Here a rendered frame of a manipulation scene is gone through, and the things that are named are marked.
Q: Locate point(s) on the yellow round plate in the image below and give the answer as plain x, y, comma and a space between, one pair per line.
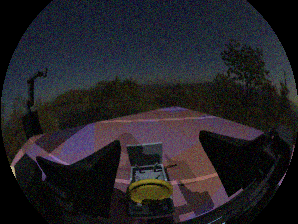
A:
149, 191

